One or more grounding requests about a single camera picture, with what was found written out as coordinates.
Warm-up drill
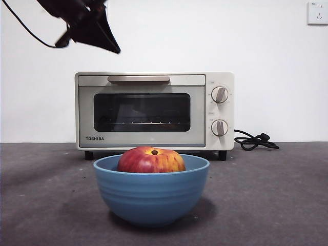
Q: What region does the glass oven door with handle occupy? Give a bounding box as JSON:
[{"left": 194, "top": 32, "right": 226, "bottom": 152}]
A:
[{"left": 77, "top": 74, "right": 207, "bottom": 149}]

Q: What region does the red yellow apple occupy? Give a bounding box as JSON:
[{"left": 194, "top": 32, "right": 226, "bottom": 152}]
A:
[{"left": 117, "top": 146, "right": 186, "bottom": 174}]

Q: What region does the blue ribbed bowl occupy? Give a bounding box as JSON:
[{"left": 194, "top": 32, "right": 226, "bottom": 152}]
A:
[{"left": 93, "top": 153, "right": 210, "bottom": 228}]

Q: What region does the cream Toshiba toaster oven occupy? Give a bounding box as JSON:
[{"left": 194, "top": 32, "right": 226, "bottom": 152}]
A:
[{"left": 74, "top": 71, "right": 235, "bottom": 161}]

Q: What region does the beige temperature knob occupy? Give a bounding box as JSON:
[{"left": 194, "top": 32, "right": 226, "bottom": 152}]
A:
[{"left": 211, "top": 86, "right": 230, "bottom": 104}]

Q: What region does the beige timer knob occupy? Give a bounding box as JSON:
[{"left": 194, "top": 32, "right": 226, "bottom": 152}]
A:
[{"left": 211, "top": 119, "right": 229, "bottom": 137}]

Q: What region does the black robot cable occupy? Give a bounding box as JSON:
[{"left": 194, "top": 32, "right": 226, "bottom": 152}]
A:
[{"left": 1, "top": 0, "right": 56, "bottom": 48}]

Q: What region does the black oven power cord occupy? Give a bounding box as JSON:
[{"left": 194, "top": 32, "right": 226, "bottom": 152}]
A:
[{"left": 233, "top": 129, "right": 280, "bottom": 151}]

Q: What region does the white wall socket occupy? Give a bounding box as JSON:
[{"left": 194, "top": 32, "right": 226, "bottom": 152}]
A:
[{"left": 307, "top": 2, "right": 328, "bottom": 26}]

